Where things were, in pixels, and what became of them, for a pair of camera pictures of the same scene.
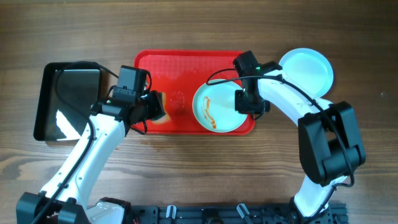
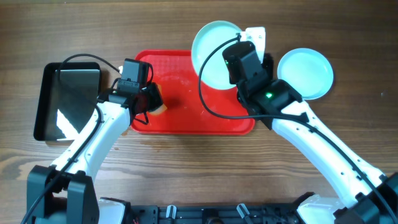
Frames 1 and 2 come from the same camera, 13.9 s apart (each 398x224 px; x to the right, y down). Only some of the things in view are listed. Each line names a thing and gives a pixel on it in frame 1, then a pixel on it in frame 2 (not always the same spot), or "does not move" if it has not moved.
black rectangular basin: [65, 91] does not move
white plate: [214, 107] to [215, 73]
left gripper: [157, 106] to [154, 98]
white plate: [309, 68] does not move
